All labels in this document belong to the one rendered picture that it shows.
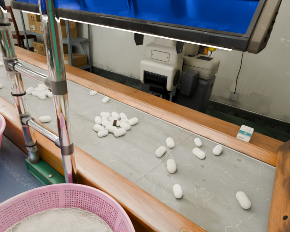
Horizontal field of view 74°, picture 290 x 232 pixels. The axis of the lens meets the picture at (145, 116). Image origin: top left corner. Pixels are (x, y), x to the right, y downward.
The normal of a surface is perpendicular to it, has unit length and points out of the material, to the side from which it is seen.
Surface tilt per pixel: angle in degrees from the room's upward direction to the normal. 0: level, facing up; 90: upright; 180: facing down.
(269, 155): 45
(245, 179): 0
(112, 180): 0
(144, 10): 58
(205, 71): 90
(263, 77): 90
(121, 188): 0
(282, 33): 90
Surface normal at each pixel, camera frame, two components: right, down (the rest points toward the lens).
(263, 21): -0.44, -0.16
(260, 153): -0.34, -0.36
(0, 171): 0.10, -0.87
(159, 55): -0.51, 0.50
